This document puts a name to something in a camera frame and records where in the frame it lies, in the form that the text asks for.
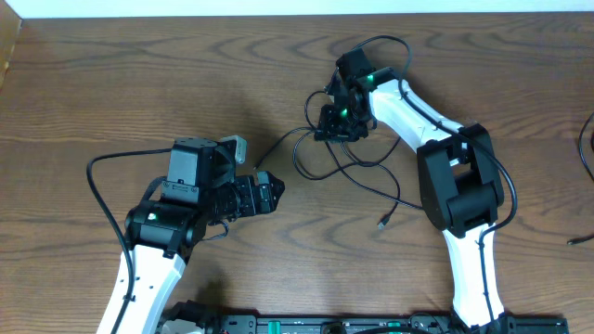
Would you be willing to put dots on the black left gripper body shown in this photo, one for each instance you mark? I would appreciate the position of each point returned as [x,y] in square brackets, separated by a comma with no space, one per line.
[247,205]

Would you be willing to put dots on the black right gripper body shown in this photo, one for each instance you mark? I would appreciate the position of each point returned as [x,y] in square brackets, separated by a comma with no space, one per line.
[343,123]

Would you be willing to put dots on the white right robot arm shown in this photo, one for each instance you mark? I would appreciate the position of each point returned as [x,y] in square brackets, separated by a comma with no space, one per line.
[460,187]

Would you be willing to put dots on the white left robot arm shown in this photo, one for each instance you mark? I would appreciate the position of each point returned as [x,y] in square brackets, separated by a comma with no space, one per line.
[201,189]

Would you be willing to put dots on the brown cardboard panel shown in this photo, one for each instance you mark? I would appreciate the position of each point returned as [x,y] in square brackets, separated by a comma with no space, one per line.
[10,25]

